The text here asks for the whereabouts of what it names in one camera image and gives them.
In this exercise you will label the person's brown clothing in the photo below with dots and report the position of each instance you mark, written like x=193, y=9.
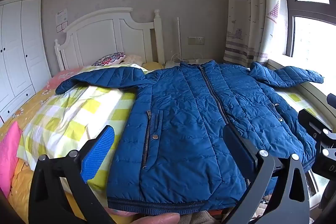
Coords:
x=195, y=218

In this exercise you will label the cream pillow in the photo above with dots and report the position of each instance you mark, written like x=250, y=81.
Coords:
x=134, y=59

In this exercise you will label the window sill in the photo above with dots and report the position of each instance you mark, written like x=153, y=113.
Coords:
x=319, y=92

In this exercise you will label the wall socket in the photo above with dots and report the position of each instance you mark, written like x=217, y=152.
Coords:
x=196, y=40

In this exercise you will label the person's left hand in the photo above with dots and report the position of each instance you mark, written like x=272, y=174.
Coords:
x=157, y=218

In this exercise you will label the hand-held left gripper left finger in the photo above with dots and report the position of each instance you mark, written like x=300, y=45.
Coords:
x=98, y=150

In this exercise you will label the white nightstand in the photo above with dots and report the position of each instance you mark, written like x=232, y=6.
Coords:
x=189, y=61

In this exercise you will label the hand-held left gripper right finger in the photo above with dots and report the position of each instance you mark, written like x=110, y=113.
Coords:
x=241, y=145

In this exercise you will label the yellow pillow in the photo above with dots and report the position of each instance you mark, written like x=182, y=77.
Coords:
x=152, y=65

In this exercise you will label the window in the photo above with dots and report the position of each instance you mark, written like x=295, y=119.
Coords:
x=309, y=29

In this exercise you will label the white wall paper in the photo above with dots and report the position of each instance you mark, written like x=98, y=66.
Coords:
x=61, y=16

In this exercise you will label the printed curtain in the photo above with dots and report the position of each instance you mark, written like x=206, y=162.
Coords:
x=249, y=8

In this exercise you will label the patterned round cushion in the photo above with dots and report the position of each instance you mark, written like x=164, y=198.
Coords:
x=109, y=59

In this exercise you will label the white pole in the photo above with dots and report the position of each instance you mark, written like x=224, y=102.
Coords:
x=178, y=37

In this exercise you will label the white wardrobe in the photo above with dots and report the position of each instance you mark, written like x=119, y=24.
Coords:
x=18, y=56

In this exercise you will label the blue quilted jacket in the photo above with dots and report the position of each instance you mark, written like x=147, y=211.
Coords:
x=183, y=108

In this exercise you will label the pink pillow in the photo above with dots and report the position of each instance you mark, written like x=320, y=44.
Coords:
x=9, y=155

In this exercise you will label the yellow green checked blanket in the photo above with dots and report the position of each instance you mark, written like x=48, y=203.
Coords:
x=39, y=98

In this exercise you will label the white bed headboard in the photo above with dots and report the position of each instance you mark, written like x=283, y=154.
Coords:
x=105, y=37

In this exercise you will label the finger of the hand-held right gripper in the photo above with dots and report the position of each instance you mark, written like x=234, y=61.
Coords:
x=308, y=119

